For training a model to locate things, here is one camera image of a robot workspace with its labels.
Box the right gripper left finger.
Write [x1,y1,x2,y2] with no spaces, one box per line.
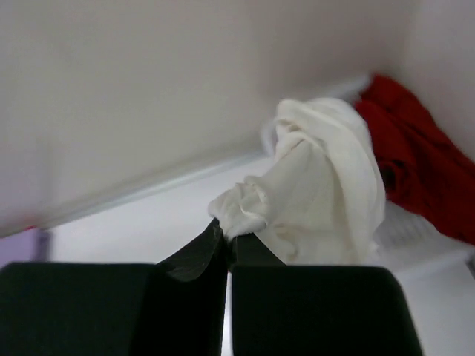
[1,220,227,355]

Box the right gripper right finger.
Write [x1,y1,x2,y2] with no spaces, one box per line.
[231,234,422,355]

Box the cream white t shirt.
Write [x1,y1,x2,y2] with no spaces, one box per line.
[208,98,386,265]

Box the lavender t shirt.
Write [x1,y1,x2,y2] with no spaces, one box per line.
[0,228,51,268]

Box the white plastic laundry basket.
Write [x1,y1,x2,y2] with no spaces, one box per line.
[261,73,475,283]

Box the dark red t shirt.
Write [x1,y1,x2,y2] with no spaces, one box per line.
[355,74,474,244]

